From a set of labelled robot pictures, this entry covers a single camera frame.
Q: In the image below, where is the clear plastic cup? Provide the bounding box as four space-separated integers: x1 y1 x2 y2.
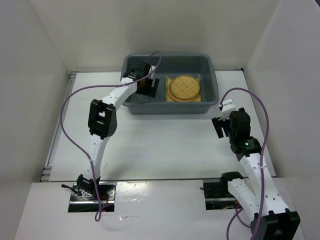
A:
132 93 150 104

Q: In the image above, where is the rectangular bamboo mat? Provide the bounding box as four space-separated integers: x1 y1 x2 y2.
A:
165 76 202 103

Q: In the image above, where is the round green-rimmed bamboo tray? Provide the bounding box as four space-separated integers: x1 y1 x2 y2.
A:
169 75 201 101

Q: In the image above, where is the round orange woven tray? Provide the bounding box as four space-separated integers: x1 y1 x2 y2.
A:
168 86 200 102

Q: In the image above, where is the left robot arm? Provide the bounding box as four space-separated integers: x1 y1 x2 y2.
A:
76 62 159 200

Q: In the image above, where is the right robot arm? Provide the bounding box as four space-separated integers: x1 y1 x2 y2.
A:
212 107 301 240

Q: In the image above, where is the grey plastic bin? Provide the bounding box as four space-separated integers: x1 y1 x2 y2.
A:
122 53 219 115

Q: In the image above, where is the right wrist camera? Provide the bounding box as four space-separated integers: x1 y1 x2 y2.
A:
219 99 237 121

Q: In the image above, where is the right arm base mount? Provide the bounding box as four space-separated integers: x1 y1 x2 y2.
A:
199 178 238 211

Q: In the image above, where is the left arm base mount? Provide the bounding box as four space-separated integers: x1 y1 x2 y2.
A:
61 182 117 213

